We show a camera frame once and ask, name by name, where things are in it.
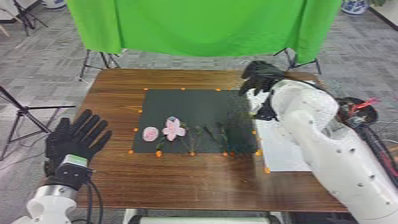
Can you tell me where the white sheet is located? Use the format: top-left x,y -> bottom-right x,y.
255,118 -> 313,173

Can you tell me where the green sprig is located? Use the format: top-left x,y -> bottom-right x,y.
184,124 -> 205,153
203,122 -> 232,153

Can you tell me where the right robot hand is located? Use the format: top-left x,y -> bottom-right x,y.
239,60 -> 288,98

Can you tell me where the blue and white vase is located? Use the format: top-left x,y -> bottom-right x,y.
340,0 -> 374,16
41,0 -> 70,11

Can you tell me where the black tripod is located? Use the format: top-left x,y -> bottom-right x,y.
0,85 -> 79,162
9,0 -> 50,37

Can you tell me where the pale grey bar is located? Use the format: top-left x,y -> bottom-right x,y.
129,215 -> 281,224

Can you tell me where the black cloth stand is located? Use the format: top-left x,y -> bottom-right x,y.
272,47 -> 326,76
77,48 -> 125,82

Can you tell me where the black cable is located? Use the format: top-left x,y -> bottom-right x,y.
336,96 -> 398,188
84,179 -> 107,224

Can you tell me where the small round pink flower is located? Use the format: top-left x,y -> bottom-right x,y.
141,126 -> 162,141

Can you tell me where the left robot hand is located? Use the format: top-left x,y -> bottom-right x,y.
43,108 -> 114,178

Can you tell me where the dark mat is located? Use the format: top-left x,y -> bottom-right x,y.
130,88 -> 264,155

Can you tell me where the large pink flower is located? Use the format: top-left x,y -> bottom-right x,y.
155,116 -> 189,152

